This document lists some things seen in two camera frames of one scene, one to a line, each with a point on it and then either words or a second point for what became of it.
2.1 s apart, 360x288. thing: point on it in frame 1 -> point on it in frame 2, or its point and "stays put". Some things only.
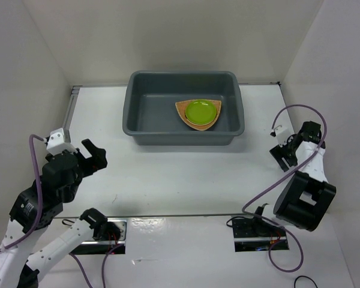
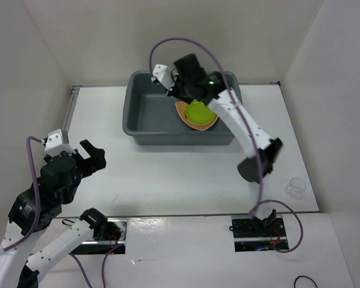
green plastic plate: [200, 111] stays put
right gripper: [278, 152] -> [174, 93]
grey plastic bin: [151, 116] stays put
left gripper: [98, 161] stays put
